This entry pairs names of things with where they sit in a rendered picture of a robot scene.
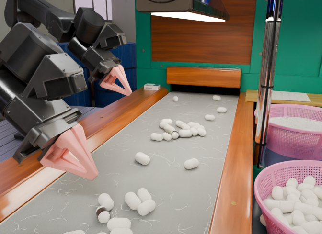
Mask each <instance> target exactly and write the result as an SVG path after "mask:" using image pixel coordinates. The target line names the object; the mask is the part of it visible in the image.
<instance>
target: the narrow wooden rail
mask: <svg viewBox="0 0 322 234"><path fill-rule="evenodd" d="M245 97H246V92H240V95H239V99H238V104H237V108H236V112H235V116H234V121H233V125H232V130H231V133H230V139H229V144H228V148H227V152H226V156H225V161H224V165H223V170H222V174H221V178H220V182H219V187H218V192H217V196H216V201H215V205H214V210H213V214H212V218H211V222H210V227H209V231H208V234H252V212H253V109H254V102H253V101H245Z"/></svg>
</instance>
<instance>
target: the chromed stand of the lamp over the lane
mask: <svg viewBox="0 0 322 234"><path fill-rule="evenodd" d="M283 2H284V0H268V3H267V12H266V21H265V30H264V43H263V52H262V61H261V70H260V79H259V88H258V97H257V106H256V116H255V125H254V134H253V185H254V183H255V179H256V177H257V176H258V174H259V173H260V172H261V171H262V170H263V169H265V148H266V145H267V142H266V140H267V132H268V124H269V116H270V108H271V100H272V92H273V88H274V85H273V84H274V76H275V68H276V57H277V50H278V41H279V34H280V25H281V23H282V21H281V18H282V10H283Z"/></svg>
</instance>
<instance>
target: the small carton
mask: <svg viewBox="0 0 322 234"><path fill-rule="evenodd" d="M144 89H148V90H159V89H160V84H148V83H147V84H145V85H144Z"/></svg>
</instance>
